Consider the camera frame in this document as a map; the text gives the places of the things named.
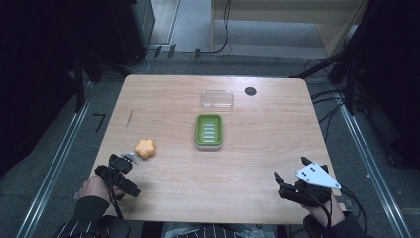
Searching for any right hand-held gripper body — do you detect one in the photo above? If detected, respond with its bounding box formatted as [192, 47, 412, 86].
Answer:
[278, 161, 342, 208]

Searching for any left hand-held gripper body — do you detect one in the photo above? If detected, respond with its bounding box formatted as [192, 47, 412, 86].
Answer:
[94, 153, 142, 201]

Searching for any orange flower-shaped soap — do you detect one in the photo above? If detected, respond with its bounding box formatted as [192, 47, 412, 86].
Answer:
[134, 138, 157, 161]

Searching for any green soap dish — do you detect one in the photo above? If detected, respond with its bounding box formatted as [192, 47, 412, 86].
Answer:
[194, 113, 225, 151]

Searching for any clear plastic lid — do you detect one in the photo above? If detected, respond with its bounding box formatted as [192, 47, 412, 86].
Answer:
[200, 89, 235, 113]

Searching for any person's left hand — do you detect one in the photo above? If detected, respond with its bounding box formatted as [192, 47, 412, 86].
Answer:
[78, 175, 126, 205]

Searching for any person's right hand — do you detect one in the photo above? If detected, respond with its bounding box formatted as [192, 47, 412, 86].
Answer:
[302, 192, 347, 228]

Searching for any person's striped clothing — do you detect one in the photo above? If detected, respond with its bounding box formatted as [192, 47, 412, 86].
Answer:
[141, 221, 279, 238]

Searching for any black metal stand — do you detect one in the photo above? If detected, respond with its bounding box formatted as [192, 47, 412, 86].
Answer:
[289, 36, 368, 115]

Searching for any dark cabinet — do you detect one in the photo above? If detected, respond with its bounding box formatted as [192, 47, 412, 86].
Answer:
[108, 0, 157, 65]

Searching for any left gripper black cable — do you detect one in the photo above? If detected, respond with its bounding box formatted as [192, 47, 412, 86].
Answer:
[107, 164, 125, 220]

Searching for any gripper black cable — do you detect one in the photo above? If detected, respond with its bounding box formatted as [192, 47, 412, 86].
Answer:
[107, 164, 125, 220]
[339, 185, 368, 234]

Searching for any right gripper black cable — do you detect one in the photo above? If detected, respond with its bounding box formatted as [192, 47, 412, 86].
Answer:
[339, 185, 368, 234]

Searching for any bundle of black floor cables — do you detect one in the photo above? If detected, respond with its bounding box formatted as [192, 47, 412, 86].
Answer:
[309, 88, 356, 142]

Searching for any metal floor rail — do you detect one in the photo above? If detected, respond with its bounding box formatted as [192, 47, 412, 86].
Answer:
[339, 104, 414, 238]
[15, 82, 95, 238]

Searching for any white floor cable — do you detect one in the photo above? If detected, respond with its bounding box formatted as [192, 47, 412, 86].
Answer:
[127, 49, 157, 75]

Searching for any hanging black cable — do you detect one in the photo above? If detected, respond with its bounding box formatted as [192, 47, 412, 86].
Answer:
[194, 0, 233, 56]

